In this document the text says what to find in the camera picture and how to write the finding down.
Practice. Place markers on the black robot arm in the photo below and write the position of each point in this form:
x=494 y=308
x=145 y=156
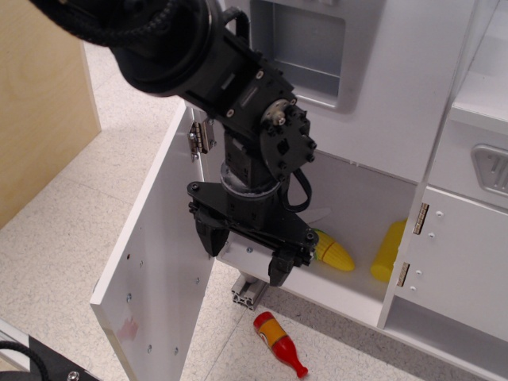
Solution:
x=201 y=53

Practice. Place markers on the red toy ketchup bottle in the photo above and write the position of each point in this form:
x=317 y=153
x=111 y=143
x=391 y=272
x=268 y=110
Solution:
x=279 y=342

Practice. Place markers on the white low fridge door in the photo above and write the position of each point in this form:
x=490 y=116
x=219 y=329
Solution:
x=148 y=298

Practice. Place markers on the aluminium extrusion foot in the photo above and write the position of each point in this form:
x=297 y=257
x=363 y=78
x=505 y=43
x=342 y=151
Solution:
x=248 y=291

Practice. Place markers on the white toy fridge cabinet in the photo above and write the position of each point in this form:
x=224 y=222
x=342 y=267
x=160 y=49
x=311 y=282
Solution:
x=388 y=86

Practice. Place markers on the silver upper door hinge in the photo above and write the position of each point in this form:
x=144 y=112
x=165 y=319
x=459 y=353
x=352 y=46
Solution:
x=420 y=218

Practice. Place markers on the yellow toy corn cob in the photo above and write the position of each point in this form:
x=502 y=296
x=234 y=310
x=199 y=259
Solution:
x=329 y=251

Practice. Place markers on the yellow toy bottle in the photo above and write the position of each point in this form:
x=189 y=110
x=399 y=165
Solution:
x=383 y=263

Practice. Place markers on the white side cabinet door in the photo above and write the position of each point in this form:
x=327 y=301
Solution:
x=458 y=262

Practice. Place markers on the light wooden panel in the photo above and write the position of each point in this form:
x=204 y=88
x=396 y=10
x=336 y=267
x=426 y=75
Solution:
x=48 y=112

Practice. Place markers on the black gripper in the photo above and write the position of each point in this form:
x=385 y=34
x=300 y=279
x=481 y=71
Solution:
x=263 y=220

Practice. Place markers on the silver lower door hinge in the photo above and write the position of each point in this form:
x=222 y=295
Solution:
x=403 y=274

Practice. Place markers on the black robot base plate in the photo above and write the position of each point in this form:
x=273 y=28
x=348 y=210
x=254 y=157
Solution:
x=59 y=367

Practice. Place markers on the silver fridge door hinge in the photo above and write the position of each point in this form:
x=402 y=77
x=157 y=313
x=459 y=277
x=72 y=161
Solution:
x=201 y=138

